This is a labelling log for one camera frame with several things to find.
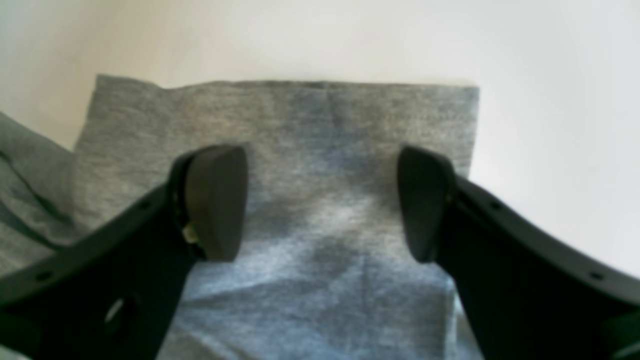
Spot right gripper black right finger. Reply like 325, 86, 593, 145
397, 146, 640, 360

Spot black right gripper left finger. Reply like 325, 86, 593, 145
0, 145, 249, 360

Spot grey T-shirt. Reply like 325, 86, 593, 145
0, 75, 482, 360

